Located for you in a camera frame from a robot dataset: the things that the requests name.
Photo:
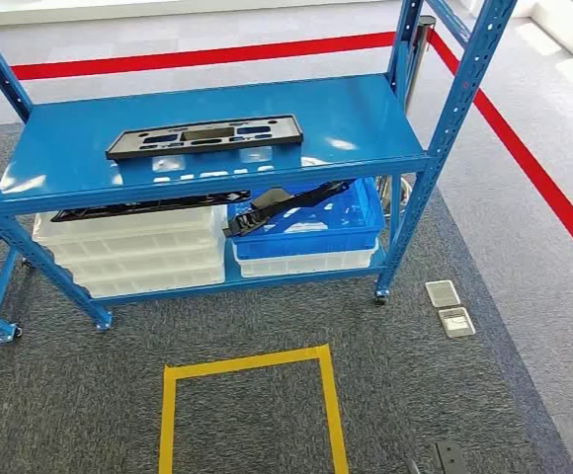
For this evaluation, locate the black plastic panel with cutouts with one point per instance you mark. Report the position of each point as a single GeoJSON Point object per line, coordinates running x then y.
{"type": "Point", "coordinates": [286, 131]}

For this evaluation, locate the yellow floor tape square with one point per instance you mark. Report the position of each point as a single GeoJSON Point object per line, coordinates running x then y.
{"type": "Point", "coordinates": [246, 364]}

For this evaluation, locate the black ribbed bracket part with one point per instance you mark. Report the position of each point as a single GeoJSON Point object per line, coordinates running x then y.
{"type": "Point", "coordinates": [261, 206]}

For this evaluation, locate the blue metal shelf rack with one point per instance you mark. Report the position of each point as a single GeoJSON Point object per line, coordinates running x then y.
{"type": "Point", "coordinates": [217, 98]}

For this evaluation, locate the long black trim part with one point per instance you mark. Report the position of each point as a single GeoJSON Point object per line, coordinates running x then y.
{"type": "Point", "coordinates": [143, 208]}

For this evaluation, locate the robot right leg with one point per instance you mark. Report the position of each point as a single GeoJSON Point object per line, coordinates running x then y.
{"type": "Point", "coordinates": [450, 459]}

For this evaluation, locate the silver floor outlet box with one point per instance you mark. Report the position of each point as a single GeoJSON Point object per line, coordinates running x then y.
{"type": "Point", "coordinates": [456, 322]}

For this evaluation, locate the blue plastic bin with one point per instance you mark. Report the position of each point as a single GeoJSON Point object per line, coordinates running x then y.
{"type": "Point", "coordinates": [316, 242]}

